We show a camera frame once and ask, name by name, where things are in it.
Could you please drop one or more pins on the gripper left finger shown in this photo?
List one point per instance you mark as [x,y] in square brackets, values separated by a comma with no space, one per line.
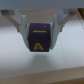
[22,23]

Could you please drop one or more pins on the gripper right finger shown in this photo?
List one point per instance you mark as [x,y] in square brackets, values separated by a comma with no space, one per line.
[60,22]

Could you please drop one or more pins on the purple block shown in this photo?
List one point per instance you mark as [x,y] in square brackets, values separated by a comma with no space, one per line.
[39,37]

